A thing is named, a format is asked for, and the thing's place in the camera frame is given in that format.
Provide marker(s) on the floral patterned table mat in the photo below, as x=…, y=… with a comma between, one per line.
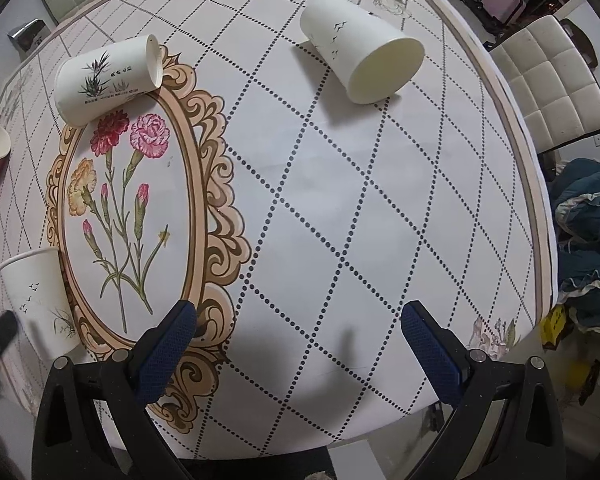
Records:
x=297, y=222

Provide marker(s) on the white cup with bamboo print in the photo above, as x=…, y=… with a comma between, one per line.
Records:
x=91, y=84

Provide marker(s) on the white cup with birds print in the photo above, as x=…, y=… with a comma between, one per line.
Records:
x=372, y=59

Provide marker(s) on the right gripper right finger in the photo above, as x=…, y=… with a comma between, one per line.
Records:
x=527, y=442

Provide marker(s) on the silver carton box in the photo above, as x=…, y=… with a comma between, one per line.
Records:
x=28, y=36

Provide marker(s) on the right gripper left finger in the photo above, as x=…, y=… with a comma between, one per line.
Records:
x=69, y=442

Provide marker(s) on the blue blanket pile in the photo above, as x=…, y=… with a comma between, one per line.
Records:
x=575, y=201

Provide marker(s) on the pink suitcase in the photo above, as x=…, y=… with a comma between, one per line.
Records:
x=504, y=11

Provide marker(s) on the white cup with calligraphy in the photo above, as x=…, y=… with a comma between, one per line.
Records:
x=36, y=290

